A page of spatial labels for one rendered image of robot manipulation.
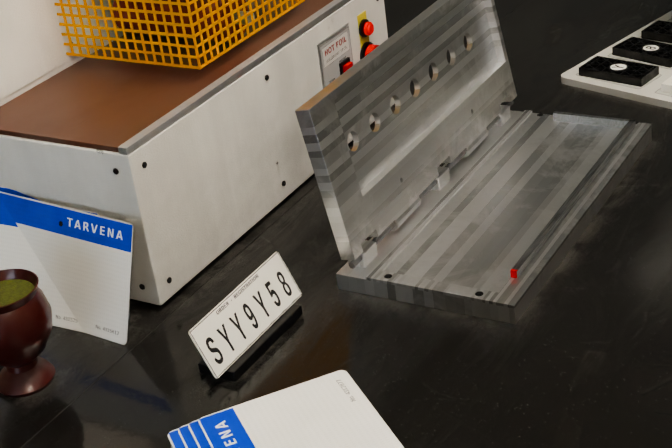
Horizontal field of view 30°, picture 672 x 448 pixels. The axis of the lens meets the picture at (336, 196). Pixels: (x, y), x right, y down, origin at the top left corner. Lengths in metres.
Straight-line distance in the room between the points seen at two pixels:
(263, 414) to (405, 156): 0.48
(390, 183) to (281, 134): 0.19
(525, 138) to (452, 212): 0.20
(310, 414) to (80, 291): 0.43
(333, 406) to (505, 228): 0.45
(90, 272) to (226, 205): 0.19
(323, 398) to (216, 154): 0.46
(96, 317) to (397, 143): 0.39
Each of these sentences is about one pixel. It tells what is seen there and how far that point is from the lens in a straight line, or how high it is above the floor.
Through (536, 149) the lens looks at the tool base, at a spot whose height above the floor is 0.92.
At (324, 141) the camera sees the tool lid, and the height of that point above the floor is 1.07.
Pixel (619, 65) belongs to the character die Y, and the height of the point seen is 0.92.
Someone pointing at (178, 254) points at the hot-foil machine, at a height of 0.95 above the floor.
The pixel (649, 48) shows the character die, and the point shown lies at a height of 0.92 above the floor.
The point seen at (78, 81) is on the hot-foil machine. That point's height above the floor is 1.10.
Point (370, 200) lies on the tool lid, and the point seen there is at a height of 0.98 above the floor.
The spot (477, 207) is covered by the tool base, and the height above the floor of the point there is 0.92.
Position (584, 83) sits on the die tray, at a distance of 1.78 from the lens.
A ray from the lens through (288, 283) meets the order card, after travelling 1.32.
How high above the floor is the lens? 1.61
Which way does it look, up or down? 27 degrees down
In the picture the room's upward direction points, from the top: 8 degrees counter-clockwise
